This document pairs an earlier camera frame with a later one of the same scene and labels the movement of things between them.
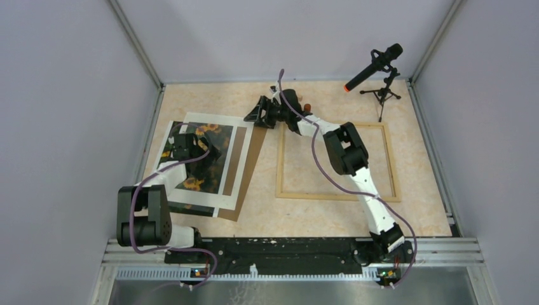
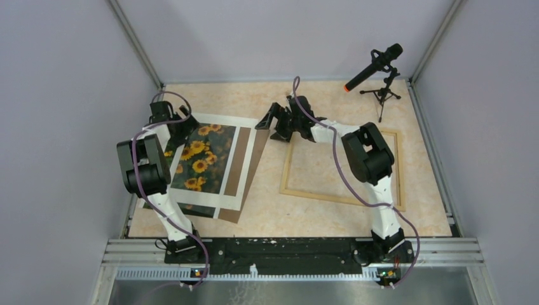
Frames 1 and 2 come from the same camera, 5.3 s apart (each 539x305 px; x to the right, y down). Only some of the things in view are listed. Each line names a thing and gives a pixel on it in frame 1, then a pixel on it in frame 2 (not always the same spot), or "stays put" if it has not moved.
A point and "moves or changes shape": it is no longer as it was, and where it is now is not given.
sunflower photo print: [210, 180] stays put
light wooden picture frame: [279, 194] moves or changes shape
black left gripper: [214, 153] → [190, 125]
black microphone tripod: [382, 93] stays put
